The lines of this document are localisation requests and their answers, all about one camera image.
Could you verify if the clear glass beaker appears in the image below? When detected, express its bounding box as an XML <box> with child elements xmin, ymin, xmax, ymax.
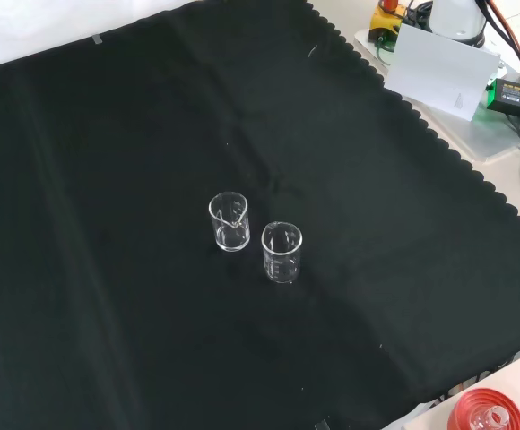
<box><xmin>207</xmin><ymin>191</ymin><xmax>250</xmax><ymax>253</ymax></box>
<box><xmin>260</xmin><ymin>221</ymin><xmax>305</xmax><ymax>285</ymax></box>

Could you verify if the black cloth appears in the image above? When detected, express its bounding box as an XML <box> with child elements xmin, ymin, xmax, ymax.
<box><xmin>0</xmin><ymin>0</ymin><xmax>520</xmax><ymax>430</ymax></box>

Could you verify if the pale board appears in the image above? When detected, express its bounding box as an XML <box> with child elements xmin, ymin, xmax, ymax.
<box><xmin>383</xmin><ymin>21</ymin><xmax>502</xmax><ymax>123</ymax></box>

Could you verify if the yellow stop button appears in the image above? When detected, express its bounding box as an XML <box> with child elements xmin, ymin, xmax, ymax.
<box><xmin>370</xmin><ymin>0</ymin><xmax>408</xmax><ymax>44</ymax></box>

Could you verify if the black power adapter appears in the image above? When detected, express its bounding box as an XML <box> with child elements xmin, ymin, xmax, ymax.
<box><xmin>485</xmin><ymin>78</ymin><xmax>520</xmax><ymax>125</ymax></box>

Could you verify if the clear round-bottom flask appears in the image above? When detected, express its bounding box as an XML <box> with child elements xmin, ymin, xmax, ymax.
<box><xmin>470</xmin><ymin>405</ymin><xmax>512</xmax><ymax>430</ymax></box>

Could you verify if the green cable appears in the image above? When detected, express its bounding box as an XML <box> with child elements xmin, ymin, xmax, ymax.
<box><xmin>375</xmin><ymin>38</ymin><xmax>394</xmax><ymax>67</ymax></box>

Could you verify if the grey metal base plate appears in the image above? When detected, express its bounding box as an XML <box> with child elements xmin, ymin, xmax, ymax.
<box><xmin>352</xmin><ymin>24</ymin><xmax>520</xmax><ymax>165</ymax></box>

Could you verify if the red ribbed ring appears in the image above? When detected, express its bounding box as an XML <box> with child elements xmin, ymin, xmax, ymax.
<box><xmin>447</xmin><ymin>388</ymin><xmax>520</xmax><ymax>430</ymax></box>

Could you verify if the orange cable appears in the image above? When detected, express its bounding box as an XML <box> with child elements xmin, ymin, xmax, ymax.
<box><xmin>486</xmin><ymin>0</ymin><xmax>520</xmax><ymax>73</ymax></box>

